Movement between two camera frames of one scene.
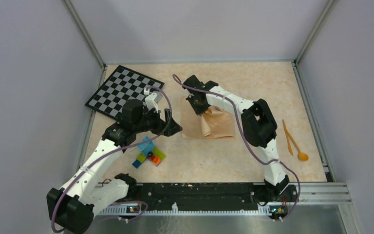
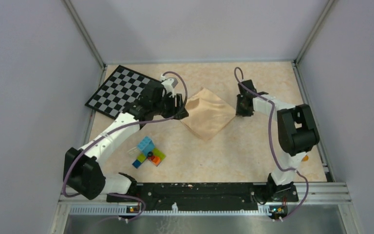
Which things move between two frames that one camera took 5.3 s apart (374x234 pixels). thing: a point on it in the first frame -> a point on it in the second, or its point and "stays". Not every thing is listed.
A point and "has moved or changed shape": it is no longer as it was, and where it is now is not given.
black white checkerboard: [123, 84] stays
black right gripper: [199, 111] -> [239, 112]
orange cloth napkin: [214, 122] has moved or changed shape
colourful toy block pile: [147, 150] stays
